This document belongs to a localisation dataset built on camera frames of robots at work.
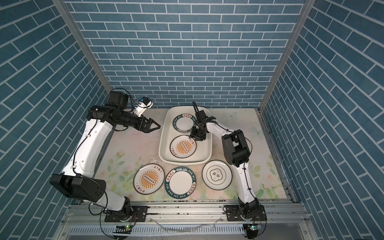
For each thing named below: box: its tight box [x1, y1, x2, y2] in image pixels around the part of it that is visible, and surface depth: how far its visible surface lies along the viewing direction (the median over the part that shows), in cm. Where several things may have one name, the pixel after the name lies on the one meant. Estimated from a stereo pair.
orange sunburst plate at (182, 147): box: [169, 135, 197, 159], surface depth 101 cm
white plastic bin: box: [158, 106, 213, 165], surface depth 101 cm
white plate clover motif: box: [202, 160, 233, 190], surface depth 88 cm
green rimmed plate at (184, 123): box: [173, 113, 197, 134], surface depth 112 cm
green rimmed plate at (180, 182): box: [164, 166, 197, 200], surface depth 86 cm
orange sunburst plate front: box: [133, 163, 165, 195], surface depth 86 cm
